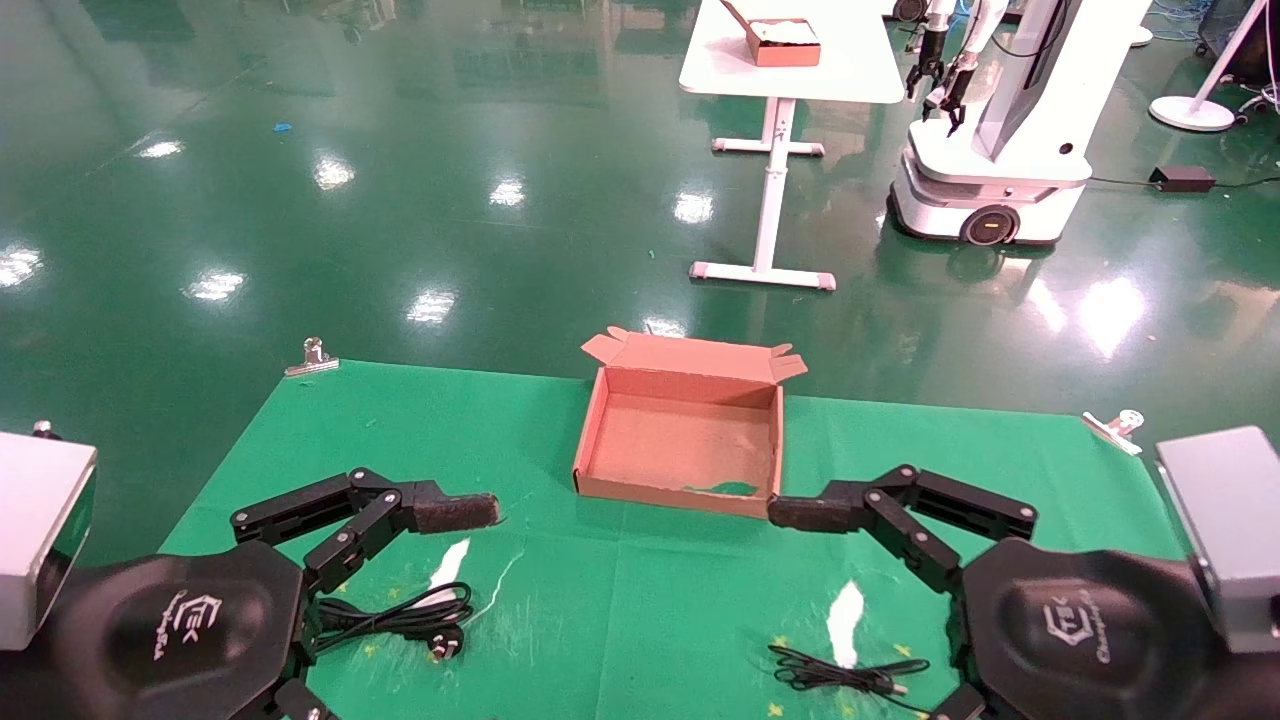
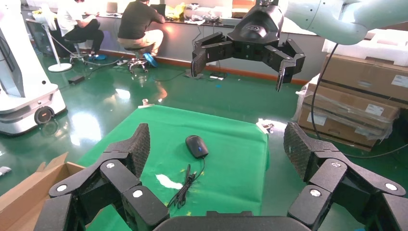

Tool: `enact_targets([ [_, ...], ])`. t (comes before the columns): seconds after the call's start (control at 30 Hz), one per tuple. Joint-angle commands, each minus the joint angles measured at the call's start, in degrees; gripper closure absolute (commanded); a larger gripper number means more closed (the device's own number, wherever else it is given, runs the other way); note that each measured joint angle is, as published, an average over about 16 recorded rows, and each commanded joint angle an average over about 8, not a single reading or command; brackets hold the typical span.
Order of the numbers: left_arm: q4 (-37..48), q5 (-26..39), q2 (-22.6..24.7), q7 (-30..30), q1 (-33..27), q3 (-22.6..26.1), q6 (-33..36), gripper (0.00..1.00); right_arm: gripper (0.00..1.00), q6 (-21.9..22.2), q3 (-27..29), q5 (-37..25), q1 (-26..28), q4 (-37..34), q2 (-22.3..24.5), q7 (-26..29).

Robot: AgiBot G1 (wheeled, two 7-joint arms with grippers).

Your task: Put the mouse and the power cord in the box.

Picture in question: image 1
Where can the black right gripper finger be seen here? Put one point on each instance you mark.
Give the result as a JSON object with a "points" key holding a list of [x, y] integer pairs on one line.
{"points": [[820, 510]]}

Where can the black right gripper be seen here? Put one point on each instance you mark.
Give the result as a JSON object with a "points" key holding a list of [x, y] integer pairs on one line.
{"points": [[1090, 630]]}

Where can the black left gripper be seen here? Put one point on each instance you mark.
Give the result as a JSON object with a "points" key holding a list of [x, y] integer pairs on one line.
{"points": [[180, 630]]}

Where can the distant robot white arm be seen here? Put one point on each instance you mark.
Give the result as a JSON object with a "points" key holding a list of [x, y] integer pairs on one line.
{"points": [[985, 25], [940, 15]]}

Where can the open brown cardboard box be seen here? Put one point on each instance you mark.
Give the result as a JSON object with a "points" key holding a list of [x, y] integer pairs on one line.
{"points": [[690, 450]]}

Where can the small cardboard box with contents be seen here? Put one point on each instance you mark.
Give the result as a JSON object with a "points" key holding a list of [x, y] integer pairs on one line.
{"points": [[785, 45]]}

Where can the green table cloth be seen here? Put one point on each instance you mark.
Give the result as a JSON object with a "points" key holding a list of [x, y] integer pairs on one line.
{"points": [[620, 600]]}

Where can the metal binder clip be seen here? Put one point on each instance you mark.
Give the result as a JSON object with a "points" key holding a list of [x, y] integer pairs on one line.
{"points": [[313, 362], [1112, 430]]}

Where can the white wheeled robot body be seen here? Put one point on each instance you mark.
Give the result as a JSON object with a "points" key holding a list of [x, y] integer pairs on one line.
{"points": [[1000, 190]]}

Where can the distant robot black gripper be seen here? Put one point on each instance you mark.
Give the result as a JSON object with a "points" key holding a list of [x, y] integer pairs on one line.
{"points": [[955, 95], [928, 65]]}

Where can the white standing table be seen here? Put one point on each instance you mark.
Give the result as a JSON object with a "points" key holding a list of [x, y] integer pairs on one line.
{"points": [[850, 70]]}

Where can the black power adapter brick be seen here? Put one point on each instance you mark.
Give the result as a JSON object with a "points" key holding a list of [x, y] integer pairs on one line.
{"points": [[1183, 178]]}

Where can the white floor stand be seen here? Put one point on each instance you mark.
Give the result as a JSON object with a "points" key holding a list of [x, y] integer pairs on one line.
{"points": [[1192, 112]]}

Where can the dark cabinet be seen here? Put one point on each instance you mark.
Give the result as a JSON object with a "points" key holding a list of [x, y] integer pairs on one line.
{"points": [[1255, 40]]}

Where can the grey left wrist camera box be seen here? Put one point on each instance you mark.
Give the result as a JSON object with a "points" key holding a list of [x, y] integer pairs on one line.
{"points": [[35, 530]]}

